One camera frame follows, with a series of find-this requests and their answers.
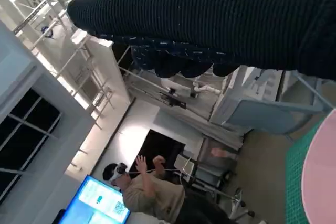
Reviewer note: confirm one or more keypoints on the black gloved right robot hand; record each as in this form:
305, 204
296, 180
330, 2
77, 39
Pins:
210, 19

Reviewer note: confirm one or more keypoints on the pink bowl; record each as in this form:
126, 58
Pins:
323, 171

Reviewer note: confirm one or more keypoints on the black tripod rig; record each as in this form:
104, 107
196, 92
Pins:
173, 100

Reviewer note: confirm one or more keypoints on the white mesh cabinet with red light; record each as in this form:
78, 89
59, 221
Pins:
262, 113

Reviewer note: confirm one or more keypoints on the green cutting mat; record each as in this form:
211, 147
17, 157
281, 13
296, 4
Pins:
295, 171

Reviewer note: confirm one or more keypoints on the white VR headset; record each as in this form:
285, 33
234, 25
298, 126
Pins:
116, 172

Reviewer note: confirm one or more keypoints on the office chair with star base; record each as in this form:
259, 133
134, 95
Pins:
237, 200

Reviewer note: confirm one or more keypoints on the person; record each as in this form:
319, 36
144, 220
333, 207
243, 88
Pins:
157, 195

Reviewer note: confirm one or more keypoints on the blue screen monitor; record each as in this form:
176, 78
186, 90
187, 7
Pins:
89, 200

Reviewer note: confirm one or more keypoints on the dark window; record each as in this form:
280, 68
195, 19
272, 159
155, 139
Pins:
26, 142

